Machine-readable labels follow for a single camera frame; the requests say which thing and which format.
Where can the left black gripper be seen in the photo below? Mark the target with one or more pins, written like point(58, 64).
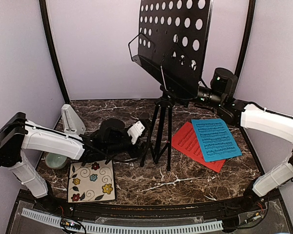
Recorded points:
point(135, 152)

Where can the blue sheet music page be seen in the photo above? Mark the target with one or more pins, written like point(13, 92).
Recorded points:
point(215, 139)

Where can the black perforated music stand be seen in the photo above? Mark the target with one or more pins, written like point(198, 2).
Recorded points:
point(172, 40)

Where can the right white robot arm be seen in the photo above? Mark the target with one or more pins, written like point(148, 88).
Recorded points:
point(270, 131)

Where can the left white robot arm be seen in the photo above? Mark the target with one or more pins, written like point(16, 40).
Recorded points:
point(20, 135)

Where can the white metronome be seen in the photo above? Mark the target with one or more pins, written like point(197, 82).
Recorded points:
point(72, 123)

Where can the square floral ceramic plate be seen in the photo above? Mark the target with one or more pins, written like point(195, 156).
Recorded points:
point(91, 182)

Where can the pale green ceramic bowl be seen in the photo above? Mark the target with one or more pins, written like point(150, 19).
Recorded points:
point(55, 161)

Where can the red sheet music page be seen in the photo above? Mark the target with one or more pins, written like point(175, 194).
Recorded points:
point(185, 141)

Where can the small green circuit board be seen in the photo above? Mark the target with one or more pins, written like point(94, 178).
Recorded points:
point(69, 225)

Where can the right black frame post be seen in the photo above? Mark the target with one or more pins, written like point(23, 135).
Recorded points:
point(246, 37)

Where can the black frame post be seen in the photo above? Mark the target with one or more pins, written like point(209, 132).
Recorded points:
point(246, 37)
point(52, 50)

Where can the white slotted cable duct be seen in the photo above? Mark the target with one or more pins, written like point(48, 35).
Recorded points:
point(104, 225)

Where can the left black frame post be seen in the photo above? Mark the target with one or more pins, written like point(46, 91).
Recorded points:
point(52, 50)

